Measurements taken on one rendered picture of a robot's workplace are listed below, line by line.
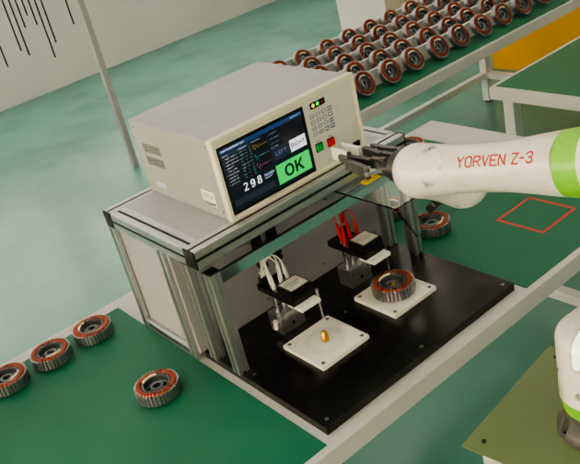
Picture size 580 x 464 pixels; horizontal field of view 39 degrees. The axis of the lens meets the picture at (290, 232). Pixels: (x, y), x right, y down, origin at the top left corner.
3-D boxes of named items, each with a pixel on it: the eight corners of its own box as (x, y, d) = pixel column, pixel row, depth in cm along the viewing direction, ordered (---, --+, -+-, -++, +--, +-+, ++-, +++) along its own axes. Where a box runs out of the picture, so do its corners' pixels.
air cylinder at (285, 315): (306, 320, 207) (301, 302, 205) (284, 335, 204) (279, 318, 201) (294, 314, 211) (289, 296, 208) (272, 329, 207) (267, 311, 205)
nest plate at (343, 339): (369, 338, 194) (368, 334, 194) (323, 371, 187) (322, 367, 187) (328, 319, 206) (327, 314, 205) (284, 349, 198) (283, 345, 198)
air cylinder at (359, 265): (373, 275, 219) (369, 258, 216) (353, 289, 215) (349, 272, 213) (360, 271, 223) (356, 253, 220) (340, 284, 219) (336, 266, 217)
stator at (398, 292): (425, 287, 206) (423, 274, 204) (395, 308, 201) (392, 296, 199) (393, 275, 214) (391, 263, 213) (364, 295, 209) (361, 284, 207)
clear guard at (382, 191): (484, 192, 196) (481, 170, 193) (417, 237, 184) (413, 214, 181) (388, 168, 220) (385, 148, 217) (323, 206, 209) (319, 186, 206)
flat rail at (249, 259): (404, 174, 213) (402, 164, 212) (216, 286, 183) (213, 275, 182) (400, 173, 214) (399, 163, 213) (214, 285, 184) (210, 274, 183)
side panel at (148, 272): (207, 353, 208) (171, 247, 193) (198, 360, 206) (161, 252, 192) (153, 319, 229) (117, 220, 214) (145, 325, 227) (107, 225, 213)
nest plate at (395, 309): (436, 289, 206) (435, 285, 206) (396, 319, 199) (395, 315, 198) (394, 273, 217) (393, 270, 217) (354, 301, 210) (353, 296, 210)
